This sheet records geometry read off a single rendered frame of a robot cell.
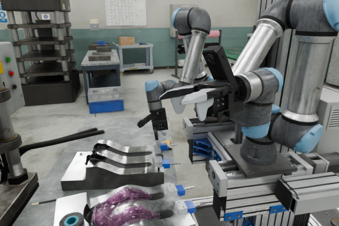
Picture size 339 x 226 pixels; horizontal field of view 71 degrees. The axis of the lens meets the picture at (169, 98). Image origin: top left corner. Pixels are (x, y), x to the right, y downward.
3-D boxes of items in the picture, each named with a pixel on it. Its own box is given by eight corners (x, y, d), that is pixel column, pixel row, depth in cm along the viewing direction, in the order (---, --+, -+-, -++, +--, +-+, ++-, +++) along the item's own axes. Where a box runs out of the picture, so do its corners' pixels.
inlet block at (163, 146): (177, 147, 135) (176, 137, 134) (178, 150, 130) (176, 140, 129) (155, 150, 134) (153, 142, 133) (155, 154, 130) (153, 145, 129)
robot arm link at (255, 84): (262, 72, 58) (234, 71, 64) (250, 74, 55) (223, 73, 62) (262, 102, 59) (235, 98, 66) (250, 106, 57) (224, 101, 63)
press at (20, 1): (81, 82, 611) (70, -4, 543) (74, 102, 470) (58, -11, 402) (42, 85, 589) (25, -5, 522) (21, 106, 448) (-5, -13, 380)
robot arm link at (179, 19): (205, 99, 148) (186, 11, 118) (187, 93, 158) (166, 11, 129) (216, 89, 153) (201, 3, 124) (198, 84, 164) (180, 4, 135)
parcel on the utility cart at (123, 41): (132, 46, 699) (131, 36, 689) (135, 47, 670) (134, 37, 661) (118, 46, 684) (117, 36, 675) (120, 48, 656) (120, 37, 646)
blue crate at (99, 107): (122, 103, 465) (122, 93, 458) (124, 111, 427) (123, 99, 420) (90, 106, 451) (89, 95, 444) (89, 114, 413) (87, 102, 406)
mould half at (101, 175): (162, 158, 143) (162, 137, 139) (164, 187, 118) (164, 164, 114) (78, 160, 140) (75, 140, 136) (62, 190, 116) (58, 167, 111)
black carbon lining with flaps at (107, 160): (152, 153, 135) (152, 138, 132) (152, 171, 120) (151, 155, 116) (90, 155, 133) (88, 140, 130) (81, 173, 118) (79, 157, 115)
